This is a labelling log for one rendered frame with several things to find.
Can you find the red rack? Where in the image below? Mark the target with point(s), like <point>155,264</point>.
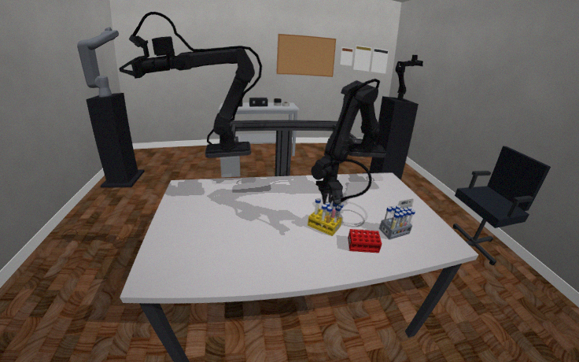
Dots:
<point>366,239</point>

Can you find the yellow tube rack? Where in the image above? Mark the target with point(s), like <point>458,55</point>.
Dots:
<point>315,223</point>

